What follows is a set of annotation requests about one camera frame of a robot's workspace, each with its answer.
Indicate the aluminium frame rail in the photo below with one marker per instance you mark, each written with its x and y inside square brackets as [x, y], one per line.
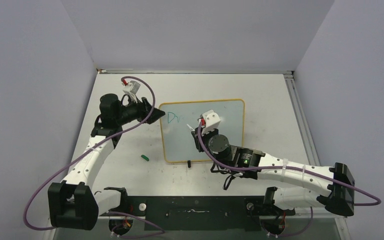
[304, 126]

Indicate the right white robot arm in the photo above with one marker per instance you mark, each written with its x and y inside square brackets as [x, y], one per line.
[276, 169]

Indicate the white marker pen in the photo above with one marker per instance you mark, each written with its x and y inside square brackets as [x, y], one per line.
[190, 128]

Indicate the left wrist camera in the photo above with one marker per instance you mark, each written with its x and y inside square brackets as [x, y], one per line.
[130, 89]

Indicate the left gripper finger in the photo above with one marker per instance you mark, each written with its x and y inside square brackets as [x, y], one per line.
[146, 107]
[155, 116]

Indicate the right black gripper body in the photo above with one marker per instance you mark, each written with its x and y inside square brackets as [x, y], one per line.
[205, 137]

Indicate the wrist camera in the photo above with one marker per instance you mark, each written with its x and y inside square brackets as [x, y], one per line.
[130, 89]
[209, 121]

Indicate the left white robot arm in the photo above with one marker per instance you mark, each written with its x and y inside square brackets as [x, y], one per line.
[72, 204]

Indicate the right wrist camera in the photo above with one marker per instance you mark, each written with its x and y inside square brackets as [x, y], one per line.
[209, 121]

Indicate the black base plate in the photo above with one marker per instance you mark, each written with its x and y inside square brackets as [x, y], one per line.
[201, 213]

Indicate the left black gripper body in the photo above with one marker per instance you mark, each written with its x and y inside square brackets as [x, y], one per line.
[131, 112]

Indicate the yellow framed whiteboard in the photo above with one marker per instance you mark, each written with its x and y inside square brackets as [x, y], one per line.
[178, 143]

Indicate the green marker cap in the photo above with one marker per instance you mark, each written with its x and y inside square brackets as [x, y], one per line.
[145, 157]

